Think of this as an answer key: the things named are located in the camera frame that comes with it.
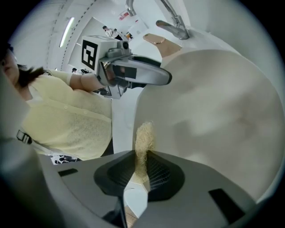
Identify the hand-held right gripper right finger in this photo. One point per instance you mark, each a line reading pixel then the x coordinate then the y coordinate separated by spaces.
pixel 164 178

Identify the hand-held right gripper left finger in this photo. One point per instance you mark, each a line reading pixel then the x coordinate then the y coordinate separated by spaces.
pixel 115 176

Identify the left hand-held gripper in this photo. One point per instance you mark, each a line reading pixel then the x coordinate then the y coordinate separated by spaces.
pixel 90 53

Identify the yellow sponge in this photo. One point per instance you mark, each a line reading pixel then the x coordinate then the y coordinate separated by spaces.
pixel 143 142

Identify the person's left forearm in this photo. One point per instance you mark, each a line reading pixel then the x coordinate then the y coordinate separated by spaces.
pixel 89 82

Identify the person's left hand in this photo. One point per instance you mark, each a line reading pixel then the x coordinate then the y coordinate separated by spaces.
pixel 115 74

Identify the chrome faucet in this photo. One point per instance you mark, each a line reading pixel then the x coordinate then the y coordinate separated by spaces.
pixel 176 29

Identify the small red sign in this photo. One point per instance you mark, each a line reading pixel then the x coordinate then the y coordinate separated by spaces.
pixel 124 15

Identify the pale yellow knit cardigan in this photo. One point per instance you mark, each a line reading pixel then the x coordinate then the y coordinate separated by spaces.
pixel 66 115

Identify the fluorescent tube light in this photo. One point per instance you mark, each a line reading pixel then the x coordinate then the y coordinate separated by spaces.
pixel 66 31

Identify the white lace undershirt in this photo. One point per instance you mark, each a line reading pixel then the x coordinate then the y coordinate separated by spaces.
pixel 33 93

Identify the person's head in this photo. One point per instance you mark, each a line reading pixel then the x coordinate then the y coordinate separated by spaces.
pixel 9 66

